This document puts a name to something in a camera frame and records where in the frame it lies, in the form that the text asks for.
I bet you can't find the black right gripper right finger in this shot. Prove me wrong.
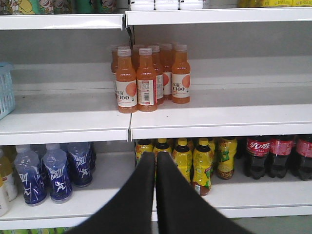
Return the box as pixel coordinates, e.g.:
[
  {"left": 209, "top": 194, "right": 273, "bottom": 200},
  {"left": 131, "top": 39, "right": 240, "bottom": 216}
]
[{"left": 156, "top": 152, "right": 251, "bottom": 234}]

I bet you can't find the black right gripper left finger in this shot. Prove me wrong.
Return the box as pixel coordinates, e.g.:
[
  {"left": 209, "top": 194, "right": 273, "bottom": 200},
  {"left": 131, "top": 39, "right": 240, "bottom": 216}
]
[{"left": 66, "top": 152, "right": 156, "bottom": 234}]

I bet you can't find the light blue plastic basket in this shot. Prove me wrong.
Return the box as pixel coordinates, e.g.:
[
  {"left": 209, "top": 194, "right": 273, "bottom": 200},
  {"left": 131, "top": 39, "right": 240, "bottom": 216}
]
[{"left": 0, "top": 62, "right": 16, "bottom": 119}]

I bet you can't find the yellow lemon tea bottle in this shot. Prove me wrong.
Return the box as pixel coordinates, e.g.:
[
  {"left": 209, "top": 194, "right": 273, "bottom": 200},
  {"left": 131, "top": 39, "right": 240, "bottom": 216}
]
[
  {"left": 173, "top": 138, "right": 193, "bottom": 183},
  {"left": 192, "top": 137, "right": 212, "bottom": 196},
  {"left": 217, "top": 136, "right": 237, "bottom": 180},
  {"left": 135, "top": 139, "right": 154, "bottom": 165},
  {"left": 153, "top": 138, "right": 172, "bottom": 157}
]

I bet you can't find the blue sports drink bottle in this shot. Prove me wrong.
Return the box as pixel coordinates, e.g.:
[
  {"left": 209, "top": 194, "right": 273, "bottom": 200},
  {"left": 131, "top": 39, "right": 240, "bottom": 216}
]
[
  {"left": 43, "top": 143, "right": 72, "bottom": 203},
  {"left": 14, "top": 145, "right": 47, "bottom": 206},
  {"left": 68, "top": 142, "right": 93, "bottom": 187}
]

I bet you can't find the black cola bottle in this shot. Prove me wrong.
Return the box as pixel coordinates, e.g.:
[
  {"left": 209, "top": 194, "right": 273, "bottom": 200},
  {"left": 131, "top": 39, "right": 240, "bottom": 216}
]
[
  {"left": 267, "top": 135, "right": 294, "bottom": 178},
  {"left": 244, "top": 136, "right": 271, "bottom": 179},
  {"left": 292, "top": 134, "right": 312, "bottom": 180}
]

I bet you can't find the orange juice bottle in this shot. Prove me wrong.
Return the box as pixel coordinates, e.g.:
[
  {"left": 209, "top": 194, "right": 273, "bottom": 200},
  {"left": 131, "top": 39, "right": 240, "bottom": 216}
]
[{"left": 0, "top": 149, "right": 18, "bottom": 201}]

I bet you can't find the orange C100 drink bottle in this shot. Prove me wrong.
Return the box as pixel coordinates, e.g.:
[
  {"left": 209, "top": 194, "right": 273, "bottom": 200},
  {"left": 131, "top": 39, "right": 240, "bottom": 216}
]
[
  {"left": 136, "top": 47, "right": 157, "bottom": 112},
  {"left": 172, "top": 44, "right": 191, "bottom": 104},
  {"left": 116, "top": 47, "right": 137, "bottom": 114}
]

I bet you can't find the white store shelf unit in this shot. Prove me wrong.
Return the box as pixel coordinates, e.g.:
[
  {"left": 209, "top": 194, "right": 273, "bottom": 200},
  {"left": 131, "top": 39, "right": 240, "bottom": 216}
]
[{"left": 0, "top": 7, "right": 312, "bottom": 230}]

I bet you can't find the white peach drink bottle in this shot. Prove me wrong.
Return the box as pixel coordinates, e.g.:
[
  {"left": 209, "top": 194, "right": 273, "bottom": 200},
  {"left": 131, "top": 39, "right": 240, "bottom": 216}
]
[
  {"left": 155, "top": 0, "right": 179, "bottom": 10},
  {"left": 179, "top": 0, "right": 204, "bottom": 10},
  {"left": 130, "top": 0, "right": 155, "bottom": 11}
]

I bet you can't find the green cartoon tea can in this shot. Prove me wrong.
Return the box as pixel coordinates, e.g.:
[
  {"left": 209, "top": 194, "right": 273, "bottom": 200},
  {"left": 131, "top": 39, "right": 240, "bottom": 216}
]
[
  {"left": 38, "top": 0, "right": 72, "bottom": 14},
  {"left": 0, "top": 0, "right": 39, "bottom": 15}
]

